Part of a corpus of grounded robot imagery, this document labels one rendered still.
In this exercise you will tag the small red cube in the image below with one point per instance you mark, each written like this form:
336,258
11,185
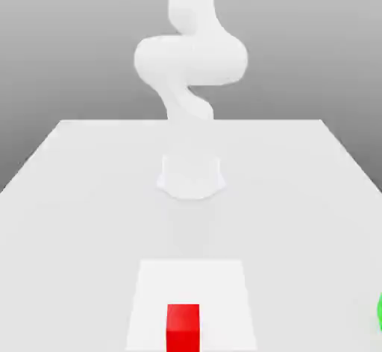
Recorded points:
182,328

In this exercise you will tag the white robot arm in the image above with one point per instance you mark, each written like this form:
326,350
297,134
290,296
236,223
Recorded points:
191,59

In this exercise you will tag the small green cube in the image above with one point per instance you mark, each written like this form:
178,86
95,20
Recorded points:
380,310

